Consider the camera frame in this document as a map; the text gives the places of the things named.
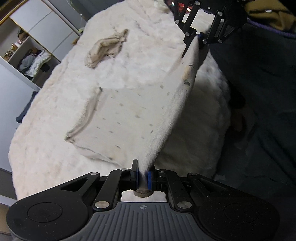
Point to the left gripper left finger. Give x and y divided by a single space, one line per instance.
117 181

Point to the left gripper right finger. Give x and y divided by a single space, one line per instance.
176 188

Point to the beige dotted garment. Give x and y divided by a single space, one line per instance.
121 125
106 47

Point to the pile of clothes on shelf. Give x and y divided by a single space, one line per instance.
32 63

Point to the cream fluffy bed blanket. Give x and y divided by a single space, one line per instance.
39 155

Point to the dark blue bag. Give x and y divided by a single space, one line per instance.
19 119

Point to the white wardrobe with shelves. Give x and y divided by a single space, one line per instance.
29 26

